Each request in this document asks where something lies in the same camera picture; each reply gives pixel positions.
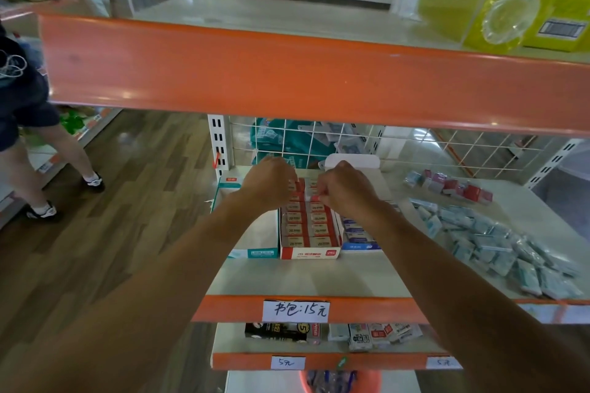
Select small handwritten white price label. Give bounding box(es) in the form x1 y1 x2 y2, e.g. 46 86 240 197
426 357 463 370
270 356 307 371

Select white plastic holder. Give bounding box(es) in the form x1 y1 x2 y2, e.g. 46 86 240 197
324 153 381 171

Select black and yellow box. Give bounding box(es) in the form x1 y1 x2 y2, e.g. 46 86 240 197
244 323 321 345

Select pile of pale blue packets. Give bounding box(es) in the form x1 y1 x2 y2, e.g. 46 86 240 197
410 198 584 300

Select green packaged goods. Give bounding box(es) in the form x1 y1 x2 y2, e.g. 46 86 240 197
59 108 90 136

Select stack of teal packages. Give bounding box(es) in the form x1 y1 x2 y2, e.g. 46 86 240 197
250 118 356 169

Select white wire mesh panel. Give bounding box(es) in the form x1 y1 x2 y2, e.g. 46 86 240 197
228 116 572 179

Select clear wrapped packet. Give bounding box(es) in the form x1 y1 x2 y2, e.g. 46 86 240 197
389 324 423 344

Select bundle of blue pens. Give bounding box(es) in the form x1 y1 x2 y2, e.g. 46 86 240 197
306 371 358 393

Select red and white display box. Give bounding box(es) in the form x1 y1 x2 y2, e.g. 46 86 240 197
278 177 343 260

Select teal and white carton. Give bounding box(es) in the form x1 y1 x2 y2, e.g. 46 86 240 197
211 176 280 260

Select pile of red pink packets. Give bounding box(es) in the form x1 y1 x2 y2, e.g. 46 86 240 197
405 170 494 204

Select white printed packet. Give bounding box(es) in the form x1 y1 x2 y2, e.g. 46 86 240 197
348 324 373 353

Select rows of red white erasers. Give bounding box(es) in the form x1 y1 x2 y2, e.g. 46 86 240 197
283 178 339 248

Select red and white packet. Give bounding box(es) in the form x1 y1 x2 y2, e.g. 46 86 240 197
369 324 393 345

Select orange and white shelf rack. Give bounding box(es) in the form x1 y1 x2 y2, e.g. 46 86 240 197
39 0 590 393

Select person's left hand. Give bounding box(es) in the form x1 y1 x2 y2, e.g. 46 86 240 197
240 157 298 214

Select person's right forearm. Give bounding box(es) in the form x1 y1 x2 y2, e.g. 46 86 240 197
364 204 590 393

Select large handwritten white price label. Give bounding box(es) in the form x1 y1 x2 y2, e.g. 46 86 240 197
262 300 331 324

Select black and white sneaker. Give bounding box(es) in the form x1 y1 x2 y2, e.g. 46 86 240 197
25 203 61 223
82 173 106 193

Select person's left forearm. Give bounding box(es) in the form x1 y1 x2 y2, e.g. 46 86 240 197
0 192 277 393

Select blue and white carton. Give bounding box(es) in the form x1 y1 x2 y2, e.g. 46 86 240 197
336 213 382 252

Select orange plastic bucket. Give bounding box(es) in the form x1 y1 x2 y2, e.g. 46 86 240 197
298 370 384 393

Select person's right hand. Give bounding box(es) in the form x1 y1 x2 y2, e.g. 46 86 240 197
317 161 386 224

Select low side shelf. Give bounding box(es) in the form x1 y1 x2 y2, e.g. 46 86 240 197
0 105 121 228

